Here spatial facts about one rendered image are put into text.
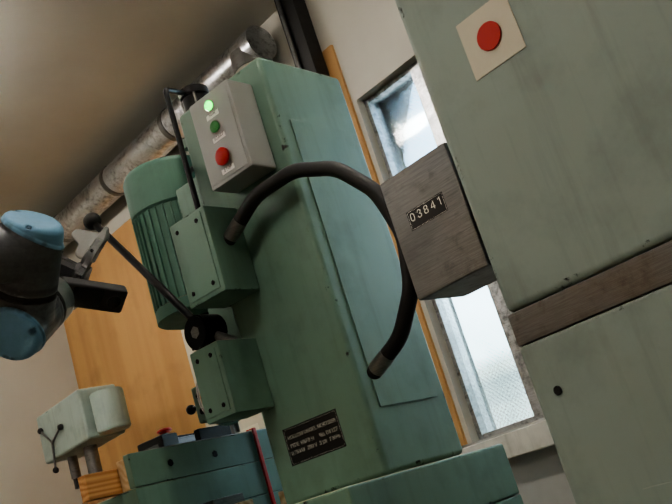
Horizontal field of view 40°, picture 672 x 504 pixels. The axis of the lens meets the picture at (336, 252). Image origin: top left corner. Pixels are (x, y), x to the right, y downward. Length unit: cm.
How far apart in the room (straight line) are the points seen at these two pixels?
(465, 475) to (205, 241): 57
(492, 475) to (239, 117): 73
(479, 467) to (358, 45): 215
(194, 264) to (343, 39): 208
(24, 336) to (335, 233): 51
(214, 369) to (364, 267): 30
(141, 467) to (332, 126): 66
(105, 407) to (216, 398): 247
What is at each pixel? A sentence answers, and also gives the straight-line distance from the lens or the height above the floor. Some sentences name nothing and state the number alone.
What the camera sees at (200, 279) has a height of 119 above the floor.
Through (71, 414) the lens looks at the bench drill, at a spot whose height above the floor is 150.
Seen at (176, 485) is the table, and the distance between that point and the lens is 157.
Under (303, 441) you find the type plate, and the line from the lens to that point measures 149.
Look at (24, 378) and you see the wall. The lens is 502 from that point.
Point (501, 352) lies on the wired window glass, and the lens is 308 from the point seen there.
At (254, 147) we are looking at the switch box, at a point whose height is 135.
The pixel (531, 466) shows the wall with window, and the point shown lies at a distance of 299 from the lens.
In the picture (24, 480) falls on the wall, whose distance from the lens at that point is 489.
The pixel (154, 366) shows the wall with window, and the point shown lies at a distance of 447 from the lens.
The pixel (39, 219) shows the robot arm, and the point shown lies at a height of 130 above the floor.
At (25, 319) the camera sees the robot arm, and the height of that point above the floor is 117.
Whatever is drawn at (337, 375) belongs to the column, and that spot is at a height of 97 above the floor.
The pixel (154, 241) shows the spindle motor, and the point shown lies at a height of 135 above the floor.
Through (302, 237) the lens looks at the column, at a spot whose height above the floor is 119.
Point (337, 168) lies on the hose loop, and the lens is 138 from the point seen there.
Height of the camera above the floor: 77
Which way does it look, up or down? 15 degrees up
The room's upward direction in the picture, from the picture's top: 18 degrees counter-clockwise
